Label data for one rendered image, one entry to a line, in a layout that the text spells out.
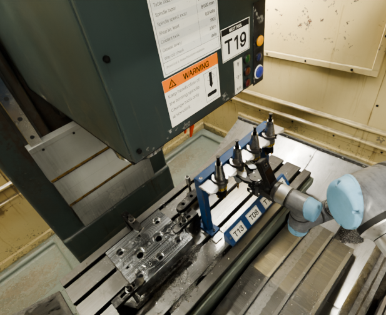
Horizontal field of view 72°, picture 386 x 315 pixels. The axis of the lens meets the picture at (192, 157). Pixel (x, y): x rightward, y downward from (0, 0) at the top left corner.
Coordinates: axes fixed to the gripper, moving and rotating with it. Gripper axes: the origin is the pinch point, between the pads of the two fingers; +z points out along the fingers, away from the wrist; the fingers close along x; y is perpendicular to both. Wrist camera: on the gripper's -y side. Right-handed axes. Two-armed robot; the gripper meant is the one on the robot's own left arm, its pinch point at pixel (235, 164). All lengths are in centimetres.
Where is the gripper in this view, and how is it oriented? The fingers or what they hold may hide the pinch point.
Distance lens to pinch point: 110.6
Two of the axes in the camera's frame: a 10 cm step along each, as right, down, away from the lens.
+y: 1.2, 7.4, 6.6
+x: 7.1, -5.3, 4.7
